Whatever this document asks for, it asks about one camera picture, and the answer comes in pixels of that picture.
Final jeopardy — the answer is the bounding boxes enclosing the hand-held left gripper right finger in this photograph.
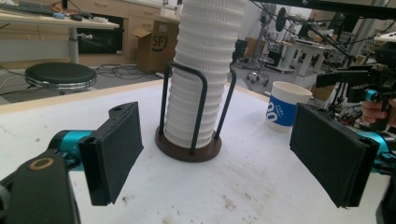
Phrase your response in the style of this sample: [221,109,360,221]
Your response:
[289,103,396,209]

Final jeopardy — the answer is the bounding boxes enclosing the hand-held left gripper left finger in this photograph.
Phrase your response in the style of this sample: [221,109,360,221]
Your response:
[49,101,145,207]

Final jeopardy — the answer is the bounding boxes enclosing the blue label paper cup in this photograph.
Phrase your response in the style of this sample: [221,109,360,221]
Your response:
[264,80,313,133]

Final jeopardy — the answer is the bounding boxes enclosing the black wire cup holder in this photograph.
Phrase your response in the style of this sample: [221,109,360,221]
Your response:
[154,62,237,163]

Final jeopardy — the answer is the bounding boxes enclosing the stack of white paper cups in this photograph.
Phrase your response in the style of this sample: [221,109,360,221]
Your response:
[163,0,248,149]

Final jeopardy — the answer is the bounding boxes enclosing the white table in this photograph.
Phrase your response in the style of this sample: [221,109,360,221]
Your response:
[276,38,336,87]

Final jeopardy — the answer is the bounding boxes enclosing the office chair base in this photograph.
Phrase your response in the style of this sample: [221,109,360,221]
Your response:
[246,57,276,87]

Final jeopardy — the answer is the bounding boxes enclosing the black standing fan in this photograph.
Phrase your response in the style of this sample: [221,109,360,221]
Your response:
[275,7,289,33]

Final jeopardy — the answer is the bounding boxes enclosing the black round stool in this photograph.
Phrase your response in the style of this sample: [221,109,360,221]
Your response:
[23,62,98,95]

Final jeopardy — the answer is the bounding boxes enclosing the brown cardboard box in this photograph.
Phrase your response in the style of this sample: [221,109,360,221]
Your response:
[130,20,180,75]

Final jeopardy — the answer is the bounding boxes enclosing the desk with white legs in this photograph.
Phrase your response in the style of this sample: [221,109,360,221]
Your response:
[0,11,120,65]

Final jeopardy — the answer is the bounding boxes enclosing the black keyboard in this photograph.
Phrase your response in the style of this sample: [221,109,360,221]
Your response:
[0,1,54,17]

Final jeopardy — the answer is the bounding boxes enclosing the black metal frame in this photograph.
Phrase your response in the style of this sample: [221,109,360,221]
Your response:
[257,0,396,21]

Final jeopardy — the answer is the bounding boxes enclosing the tangle of black floor cables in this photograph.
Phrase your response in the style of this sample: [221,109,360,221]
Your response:
[95,63,158,81]

